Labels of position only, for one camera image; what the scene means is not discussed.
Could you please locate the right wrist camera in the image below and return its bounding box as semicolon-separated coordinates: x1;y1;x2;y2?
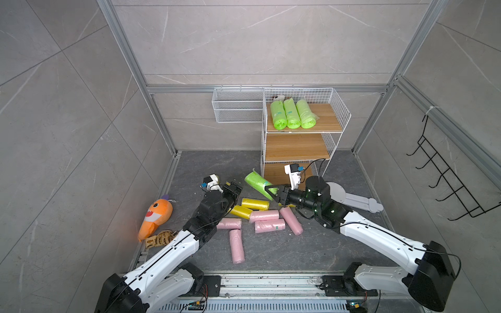
284;163;304;190

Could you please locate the pink roll right diagonal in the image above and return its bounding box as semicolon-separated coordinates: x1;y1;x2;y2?
279;207;303;236

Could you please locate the orange carrot plush toy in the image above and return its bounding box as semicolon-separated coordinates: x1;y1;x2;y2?
138;198;173;242

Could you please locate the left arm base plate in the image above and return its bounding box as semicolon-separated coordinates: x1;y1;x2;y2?
187;275;222;297

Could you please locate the yellow roll middle horizontal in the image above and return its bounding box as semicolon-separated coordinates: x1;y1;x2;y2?
241;198;270;211

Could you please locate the pink roll bottom upright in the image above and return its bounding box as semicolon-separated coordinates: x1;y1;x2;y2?
229;230;245;264

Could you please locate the pink roll lower centre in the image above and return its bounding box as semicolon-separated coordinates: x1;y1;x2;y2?
254;219;286;233

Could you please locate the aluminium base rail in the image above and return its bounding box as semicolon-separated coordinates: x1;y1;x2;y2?
204;272;410;299

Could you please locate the white wire three-tier shelf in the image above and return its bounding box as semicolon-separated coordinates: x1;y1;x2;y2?
260;87;352;185

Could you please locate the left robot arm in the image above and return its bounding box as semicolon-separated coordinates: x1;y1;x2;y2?
95;182;242;312

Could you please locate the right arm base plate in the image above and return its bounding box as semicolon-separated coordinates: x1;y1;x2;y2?
318;275;378;297

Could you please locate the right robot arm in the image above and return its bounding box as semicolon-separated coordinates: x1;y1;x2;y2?
264;176;457;312

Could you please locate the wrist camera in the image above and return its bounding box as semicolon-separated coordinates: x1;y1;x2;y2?
284;163;304;190
200;174;223;192

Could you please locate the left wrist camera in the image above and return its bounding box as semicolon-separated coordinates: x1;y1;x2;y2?
200;174;223;192

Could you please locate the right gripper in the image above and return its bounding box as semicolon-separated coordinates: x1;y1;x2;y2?
265;183;320;215

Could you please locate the pink roll upper centre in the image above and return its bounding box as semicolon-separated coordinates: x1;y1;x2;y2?
249;210;280;223

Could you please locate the yellow roll diagonal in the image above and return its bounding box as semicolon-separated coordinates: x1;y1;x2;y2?
230;206;254;220

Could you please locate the brown patterned flat item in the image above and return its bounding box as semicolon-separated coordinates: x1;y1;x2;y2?
145;230;177;249

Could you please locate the pink roll left horizontal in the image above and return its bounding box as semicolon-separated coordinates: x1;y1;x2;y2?
217;218;242;230

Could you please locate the black wire wall hook rack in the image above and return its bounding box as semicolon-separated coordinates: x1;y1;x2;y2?
406;115;500;222

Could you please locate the white round paddle object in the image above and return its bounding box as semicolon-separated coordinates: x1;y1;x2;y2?
327;182;384;213

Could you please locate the white wire wall basket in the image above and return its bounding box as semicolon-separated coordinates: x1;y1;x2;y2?
211;87;264;123

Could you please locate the green roll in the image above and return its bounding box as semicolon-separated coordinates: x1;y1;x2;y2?
270;100;288;130
296;99;319;129
245;170;274;201
283;98;301;129

